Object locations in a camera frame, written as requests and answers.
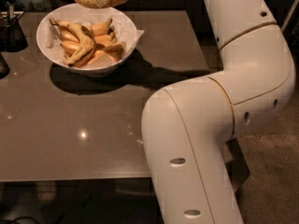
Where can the dark object left edge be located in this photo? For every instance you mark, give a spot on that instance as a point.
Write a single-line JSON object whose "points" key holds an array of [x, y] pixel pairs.
{"points": [[4, 69]]}

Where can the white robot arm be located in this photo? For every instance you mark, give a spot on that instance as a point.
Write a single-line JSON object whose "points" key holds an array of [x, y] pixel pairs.
{"points": [[184, 125]]}

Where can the black wire mesh basket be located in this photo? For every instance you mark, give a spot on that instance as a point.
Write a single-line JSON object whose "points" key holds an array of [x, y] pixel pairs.
{"points": [[12, 38]]}

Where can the white paper bowl liner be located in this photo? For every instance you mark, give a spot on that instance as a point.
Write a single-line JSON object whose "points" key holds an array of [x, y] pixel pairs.
{"points": [[115, 37]]}

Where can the white ceramic bowl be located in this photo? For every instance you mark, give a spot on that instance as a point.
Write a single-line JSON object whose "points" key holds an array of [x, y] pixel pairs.
{"points": [[48, 38]]}

